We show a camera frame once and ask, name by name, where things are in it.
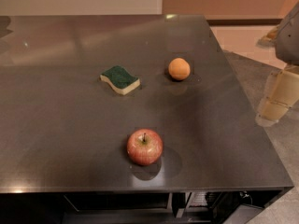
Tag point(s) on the red apple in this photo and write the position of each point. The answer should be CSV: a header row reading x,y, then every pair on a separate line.
x,y
144,147

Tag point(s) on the dark cabinet under counter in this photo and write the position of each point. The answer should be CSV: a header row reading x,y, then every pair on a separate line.
x,y
196,207

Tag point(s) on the green and yellow sponge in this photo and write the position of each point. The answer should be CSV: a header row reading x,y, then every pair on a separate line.
x,y
120,80

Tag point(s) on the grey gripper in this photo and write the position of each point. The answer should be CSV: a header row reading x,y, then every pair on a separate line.
x,y
289,41

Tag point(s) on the orange fruit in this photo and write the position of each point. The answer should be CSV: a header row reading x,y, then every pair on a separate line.
x,y
179,69

